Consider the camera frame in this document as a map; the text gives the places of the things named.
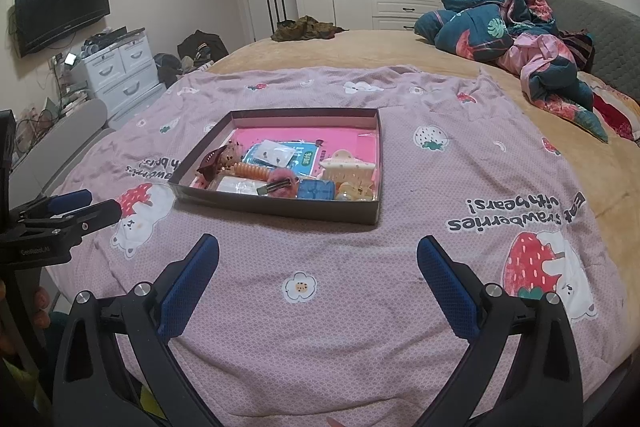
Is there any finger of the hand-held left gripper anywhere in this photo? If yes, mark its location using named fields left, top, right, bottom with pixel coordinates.
left=17, top=199, right=123, bottom=244
left=7, top=189, right=93, bottom=223

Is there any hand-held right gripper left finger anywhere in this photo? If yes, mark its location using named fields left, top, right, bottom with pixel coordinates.
left=52, top=233, right=221, bottom=427

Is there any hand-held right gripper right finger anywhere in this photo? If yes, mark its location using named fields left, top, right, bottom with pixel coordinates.
left=416, top=235, right=583, bottom=427

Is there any white card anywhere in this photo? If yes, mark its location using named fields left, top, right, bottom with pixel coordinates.
left=215, top=176, right=266, bottom=195

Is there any maroon hair clip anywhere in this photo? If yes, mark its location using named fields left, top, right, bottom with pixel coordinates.
left=196, top=147, right=226, bottom=180

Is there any brown cardboard box tray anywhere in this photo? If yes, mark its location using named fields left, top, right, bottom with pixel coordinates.
left=167, top=107, right=383, bottom=226

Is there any orange spiral hair tie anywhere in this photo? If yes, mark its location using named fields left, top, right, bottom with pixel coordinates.
left=232, top=162, right=273, bottom=182

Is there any dotted mesh bow hair clip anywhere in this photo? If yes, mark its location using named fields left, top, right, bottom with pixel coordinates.
left=192, top=142, right=246, bottom=188

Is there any pink pompom hair clip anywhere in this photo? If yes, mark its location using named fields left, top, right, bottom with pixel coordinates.
left=257, top=171, right=301, bottom=198

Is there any earring card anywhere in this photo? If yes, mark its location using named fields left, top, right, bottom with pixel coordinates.
left=242, top=141, right=297, bottom=168

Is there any small blue box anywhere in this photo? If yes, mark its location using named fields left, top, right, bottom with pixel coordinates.
left=297, top=179, right=335, bottom=202

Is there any large cream hair claw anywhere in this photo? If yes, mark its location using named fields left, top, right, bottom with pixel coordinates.
left=319, top=149, right=377, bottom=185

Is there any person's left hand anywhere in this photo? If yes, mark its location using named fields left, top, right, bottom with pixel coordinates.
left=31, top=285, right=53, bottom=332

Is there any purple printed blanket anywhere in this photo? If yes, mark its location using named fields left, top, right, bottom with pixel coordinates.
left=47, top=64, right=628, bottom=408

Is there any white drawer cabinet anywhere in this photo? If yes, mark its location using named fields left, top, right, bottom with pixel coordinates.
left=82, top=29, right=160, bottom=115

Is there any yellow green cloth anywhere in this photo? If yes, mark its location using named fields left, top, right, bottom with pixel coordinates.
left=0, top=354, right=51, bottom=427

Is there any dark clothes heap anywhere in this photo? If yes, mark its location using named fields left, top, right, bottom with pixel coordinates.
left=152, top=53, right=183, bottom=88

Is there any clutter on drawer cabinet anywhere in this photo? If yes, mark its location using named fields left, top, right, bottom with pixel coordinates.
left=82, top=27, right=146, bottom=55

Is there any pink book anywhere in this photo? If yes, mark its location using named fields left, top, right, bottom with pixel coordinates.
left=192, top=124, right=378, bottom=188

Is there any black television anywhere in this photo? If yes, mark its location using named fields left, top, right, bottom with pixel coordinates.
left=14, top=0, right=111, bottom=58

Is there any dark bag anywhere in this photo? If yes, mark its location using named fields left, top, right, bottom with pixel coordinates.
left=177, top=30, right=230, bottom=68

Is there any red floral pillow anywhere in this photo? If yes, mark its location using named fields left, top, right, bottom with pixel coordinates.
left=577, top=72, right=640, bottom=142

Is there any beige bed sheet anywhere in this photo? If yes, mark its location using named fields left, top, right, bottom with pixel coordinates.
left=205, top=29, right=640, bottom=308

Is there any teal pink floral quilt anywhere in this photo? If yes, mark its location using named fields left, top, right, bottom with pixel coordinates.
left=414, top=0, right=610, bottom=144

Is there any camouflage clothing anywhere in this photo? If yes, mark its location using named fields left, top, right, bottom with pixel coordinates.
left=271, top=15, right=346, bottom=42

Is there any dark striped cloth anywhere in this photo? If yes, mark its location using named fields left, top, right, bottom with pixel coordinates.
left=557, top=29, right=596, bottom=68

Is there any grey padded headboard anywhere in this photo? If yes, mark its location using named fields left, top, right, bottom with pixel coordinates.
left=530, top=0, right=640, bottom=102

